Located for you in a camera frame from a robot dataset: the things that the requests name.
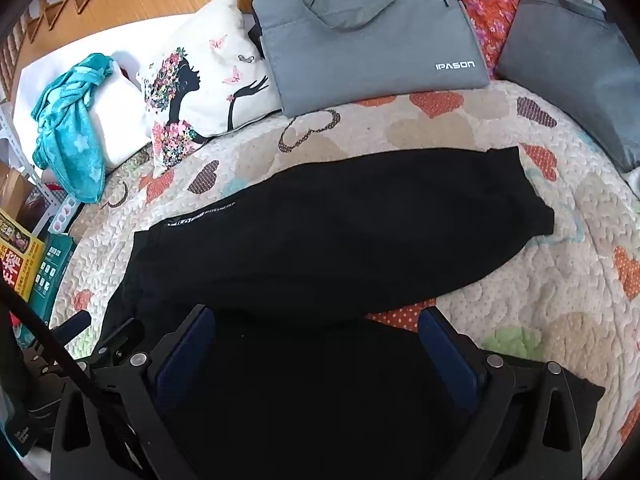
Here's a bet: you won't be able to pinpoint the plain grey bag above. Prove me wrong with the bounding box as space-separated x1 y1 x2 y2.
495 0 640 175

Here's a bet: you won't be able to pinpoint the green printed box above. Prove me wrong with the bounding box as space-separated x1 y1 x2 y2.
27 232 78 328

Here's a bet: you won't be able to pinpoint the heart-patterned quilt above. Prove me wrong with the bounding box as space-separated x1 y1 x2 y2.
50 80 640 448

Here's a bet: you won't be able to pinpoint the printed figure pillow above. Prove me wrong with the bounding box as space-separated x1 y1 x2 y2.
136 0 283 179

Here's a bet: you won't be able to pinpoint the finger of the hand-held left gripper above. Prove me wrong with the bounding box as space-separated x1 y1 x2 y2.
50 311 93 347
89 317 147 367

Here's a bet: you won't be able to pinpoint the black pants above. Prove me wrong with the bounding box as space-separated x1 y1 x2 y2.
102 146 607 480

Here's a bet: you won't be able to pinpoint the yellow printed box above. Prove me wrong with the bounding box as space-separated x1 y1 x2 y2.
0 207 47 303

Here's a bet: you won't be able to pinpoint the grey laptop bag with handles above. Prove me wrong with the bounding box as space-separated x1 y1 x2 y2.
248 0 492 118

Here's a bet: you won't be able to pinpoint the white metal shelf rack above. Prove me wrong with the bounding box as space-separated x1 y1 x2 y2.
0 100 87 236

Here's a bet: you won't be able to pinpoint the brown paper bag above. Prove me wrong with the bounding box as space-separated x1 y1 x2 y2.
0 161 37 233

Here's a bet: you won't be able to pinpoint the teal star blanket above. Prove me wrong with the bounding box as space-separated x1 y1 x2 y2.
31 52 117 204

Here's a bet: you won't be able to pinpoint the white pillow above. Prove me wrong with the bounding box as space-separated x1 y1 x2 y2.
12 12 201 171

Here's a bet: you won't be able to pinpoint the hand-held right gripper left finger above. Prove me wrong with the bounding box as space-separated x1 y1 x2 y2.
50 305 221 480

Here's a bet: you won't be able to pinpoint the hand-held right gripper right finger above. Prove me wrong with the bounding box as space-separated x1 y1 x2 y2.
417 305 586 480

